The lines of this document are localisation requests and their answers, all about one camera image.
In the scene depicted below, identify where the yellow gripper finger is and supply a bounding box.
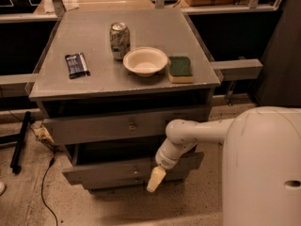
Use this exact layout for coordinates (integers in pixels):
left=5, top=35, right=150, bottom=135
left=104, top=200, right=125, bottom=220
left=147, top=166, right=166, bottom=192

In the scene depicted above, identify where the grey drawer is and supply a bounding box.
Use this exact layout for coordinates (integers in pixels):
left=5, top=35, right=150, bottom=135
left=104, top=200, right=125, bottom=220
left=83, top=171, right=187, bottom=190
left=44, top=105, right=211, bottom=145
left=62, top=149, right=204, bottom=185

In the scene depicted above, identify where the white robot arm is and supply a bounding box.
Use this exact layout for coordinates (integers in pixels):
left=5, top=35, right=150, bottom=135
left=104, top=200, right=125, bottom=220
left=147, top=106, right=301, bottom=226

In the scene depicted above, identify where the grey bottom drawer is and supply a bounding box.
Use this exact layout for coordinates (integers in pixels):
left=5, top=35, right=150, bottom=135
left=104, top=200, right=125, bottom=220
left=83, top=171, right=187, bottom=190

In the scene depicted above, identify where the grey top drawer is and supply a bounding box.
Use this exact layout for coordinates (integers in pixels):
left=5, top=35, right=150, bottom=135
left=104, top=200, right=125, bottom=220
left=44, top=105, right=211, bottom=145

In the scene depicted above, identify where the grey drawer cabinet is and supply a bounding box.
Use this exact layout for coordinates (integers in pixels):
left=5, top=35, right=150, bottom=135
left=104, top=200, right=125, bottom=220
left=29, top=8, right=220, bottom=193

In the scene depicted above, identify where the green yellow sponge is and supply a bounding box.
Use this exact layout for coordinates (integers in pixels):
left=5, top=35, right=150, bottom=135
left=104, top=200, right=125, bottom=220
left=167, top=56, right=194, bottom=84

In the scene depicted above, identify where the white paper bowl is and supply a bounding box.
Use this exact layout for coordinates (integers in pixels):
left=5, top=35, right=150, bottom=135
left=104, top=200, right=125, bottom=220
left=123, top=47, right=168, bottom=77

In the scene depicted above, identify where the white power strip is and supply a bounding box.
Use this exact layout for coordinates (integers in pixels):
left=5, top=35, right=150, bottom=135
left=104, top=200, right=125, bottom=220
left=34, top=126, right=54, bottom=144

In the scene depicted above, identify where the blue snack packet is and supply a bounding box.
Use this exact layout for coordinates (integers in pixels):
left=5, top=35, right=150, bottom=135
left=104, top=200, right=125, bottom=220
left=65, top=53, right=90, bottom=79

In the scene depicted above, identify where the black bar on floor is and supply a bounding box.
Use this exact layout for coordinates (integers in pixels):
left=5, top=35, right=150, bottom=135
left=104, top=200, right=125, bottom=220
left=10, top=111, right=31, bottom=174

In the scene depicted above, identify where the green soda can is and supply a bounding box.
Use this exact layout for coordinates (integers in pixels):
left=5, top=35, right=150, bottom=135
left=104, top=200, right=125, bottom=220
left=109, top=23, right=131, bottom=60

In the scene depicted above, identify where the dark cabinet at right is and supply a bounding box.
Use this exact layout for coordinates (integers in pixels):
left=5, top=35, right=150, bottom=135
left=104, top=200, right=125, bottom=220
left=252, top=0, right=301, bottom=107

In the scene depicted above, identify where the white crumpled cloth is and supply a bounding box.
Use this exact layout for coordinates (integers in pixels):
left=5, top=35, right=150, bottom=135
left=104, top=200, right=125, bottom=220
left=62, top=0, right=79, bottom=10

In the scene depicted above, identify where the black floor cable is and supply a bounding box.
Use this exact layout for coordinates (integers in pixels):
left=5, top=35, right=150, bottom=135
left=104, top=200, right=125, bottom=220
left=40, top=155, right=59, bottom=226

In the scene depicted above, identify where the grey side rail beam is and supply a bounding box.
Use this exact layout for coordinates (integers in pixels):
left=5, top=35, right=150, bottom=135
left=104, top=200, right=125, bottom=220
left=211, top=59, right=262, bottom=81

